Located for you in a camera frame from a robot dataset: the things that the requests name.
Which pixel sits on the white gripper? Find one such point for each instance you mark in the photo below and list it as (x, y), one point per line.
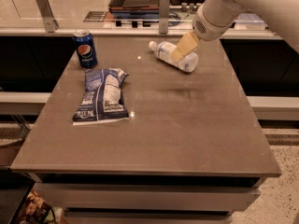
(206, 28)

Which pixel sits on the clear plastic bottle blue label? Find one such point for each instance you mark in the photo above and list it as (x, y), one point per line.
(170, 54)

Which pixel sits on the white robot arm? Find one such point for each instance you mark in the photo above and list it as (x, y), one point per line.
(282, 16)

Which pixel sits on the dark tray stack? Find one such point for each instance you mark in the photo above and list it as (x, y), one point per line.
(136, 10)

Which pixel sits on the blue white chip bag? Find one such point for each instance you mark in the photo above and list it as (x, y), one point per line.
(102, 101)

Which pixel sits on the blue pepsi can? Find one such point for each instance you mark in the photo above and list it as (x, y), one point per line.
(83, 41)

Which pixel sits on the white drawer cabinet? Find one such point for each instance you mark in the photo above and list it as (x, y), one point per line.
(127, 204)

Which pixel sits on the snack bags in bin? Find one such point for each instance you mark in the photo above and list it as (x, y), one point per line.
(37, 211)

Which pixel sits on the middle metal glass bracket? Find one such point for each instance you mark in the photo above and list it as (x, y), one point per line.
(163, 16)

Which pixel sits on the metal glass bracket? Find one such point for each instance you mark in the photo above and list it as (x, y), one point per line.
(50, 24)
(163, 16)

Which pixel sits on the left metal glass bracket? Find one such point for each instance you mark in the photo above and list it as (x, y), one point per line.
(50, 24)

